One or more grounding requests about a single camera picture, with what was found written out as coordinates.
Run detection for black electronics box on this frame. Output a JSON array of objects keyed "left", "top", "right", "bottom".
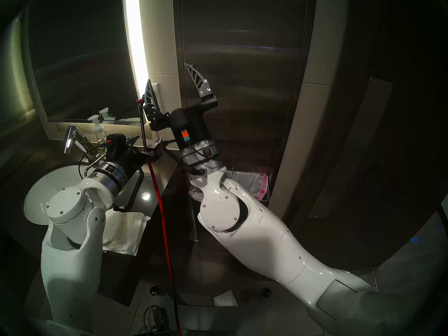
[{"left": 152, "top": 306, "right": 170, "bottom": 330}]

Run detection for dark restroom door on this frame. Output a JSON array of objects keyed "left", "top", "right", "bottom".
[{"left": 290, "top": 0, "right": 448, "bottom": 280}]

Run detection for dark vanity counter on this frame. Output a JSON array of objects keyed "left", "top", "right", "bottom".
[{"left": 0, "top": 139, "right": 191, "bottom": 308}]

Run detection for clear soap pump bottle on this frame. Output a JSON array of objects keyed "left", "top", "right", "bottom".
[{"left": 86, "top": 115, "right": 106, "bottom": 157}]

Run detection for wall mirror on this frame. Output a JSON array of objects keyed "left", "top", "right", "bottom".
[{"left": 21, "top": 0, "right": 140, "bottom": 124}]

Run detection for chrome sink faucet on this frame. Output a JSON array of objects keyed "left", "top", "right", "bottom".
[{"left": 61, "top": 126, "right": 105, "bottom": 164}]

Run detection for pink-rimmed clear trash liner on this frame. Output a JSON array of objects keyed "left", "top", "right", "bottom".
[{"left": 189, "top": 170, "right": 269, "bottom": 201}]

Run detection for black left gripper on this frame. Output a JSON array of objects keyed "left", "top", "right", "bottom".
[{"left": 105, "top": 132, "right": 163, "bottom": 171}]

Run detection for white round sink basin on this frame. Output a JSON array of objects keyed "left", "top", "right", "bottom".
[{"left": 22, "top": 164, "right": 105, "bottom": 227}]

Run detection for white folded paper towels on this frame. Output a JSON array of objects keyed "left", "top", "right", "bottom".
[{"left": 101, "top": 209, "right": 150, "bottom": 257}]

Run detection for vertical bright light strip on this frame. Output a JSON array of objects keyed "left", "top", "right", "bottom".
[{"left": 122, "top": 0, "right": 148, "bottom": 91}]

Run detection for grey robot base platform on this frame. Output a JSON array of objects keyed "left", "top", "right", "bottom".
[{"left": 175, "top": 304, "right": 315, "bottom": 336}]

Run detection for red power cable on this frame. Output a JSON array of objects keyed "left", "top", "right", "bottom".
[{"left": 137, "top": 98, "right": 182, "bottom": 336}]

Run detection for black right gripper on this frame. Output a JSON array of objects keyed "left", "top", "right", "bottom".
[{"left": 143, "top": 63, "right": 218, "bottom": 150}]

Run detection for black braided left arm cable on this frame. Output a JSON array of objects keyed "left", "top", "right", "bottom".
[{"left": 112, "top": 167, "right": 145, "bottom": 212}]

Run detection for white paper scrap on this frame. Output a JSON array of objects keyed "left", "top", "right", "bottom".
[{"left": 213, "top": 290, "right": 238, "bottom": 307}]

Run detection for stainless steel cabinet door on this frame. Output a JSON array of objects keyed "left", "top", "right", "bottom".
[{"left": 171, "top": 0, "right": 317, "bottom": 252}]

